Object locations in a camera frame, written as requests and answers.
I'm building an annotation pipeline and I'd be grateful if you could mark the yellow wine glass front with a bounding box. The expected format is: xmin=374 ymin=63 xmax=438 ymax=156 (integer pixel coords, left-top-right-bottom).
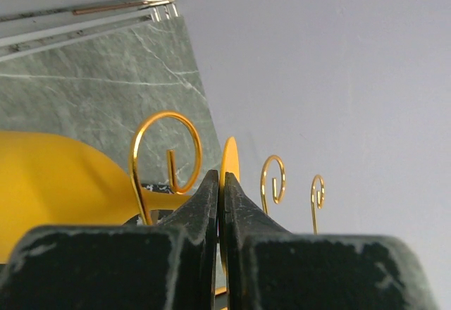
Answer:
xmin=0 ymin=130 xmax=241 ymax=275

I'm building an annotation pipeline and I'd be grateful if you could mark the aluminium mounting rail frame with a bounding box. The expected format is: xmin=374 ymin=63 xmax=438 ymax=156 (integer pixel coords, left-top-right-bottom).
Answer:
xmin=1 ymin=0 xmax=180 ymax=62

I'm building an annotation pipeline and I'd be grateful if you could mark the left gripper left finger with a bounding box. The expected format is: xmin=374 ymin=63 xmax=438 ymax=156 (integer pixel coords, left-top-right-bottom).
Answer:
xmin=1 ymin=170 xmax=218 ymax=309

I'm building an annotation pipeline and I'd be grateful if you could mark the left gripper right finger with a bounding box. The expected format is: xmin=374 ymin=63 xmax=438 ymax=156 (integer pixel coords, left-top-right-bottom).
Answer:
xmin=222 ymin=173 xmax=438 ymax=309

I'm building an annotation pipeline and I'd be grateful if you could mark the gold wire glass rack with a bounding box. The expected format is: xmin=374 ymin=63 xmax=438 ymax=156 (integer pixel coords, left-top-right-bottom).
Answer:
xmin=121 ymin=110 xmax=326 ymax=310

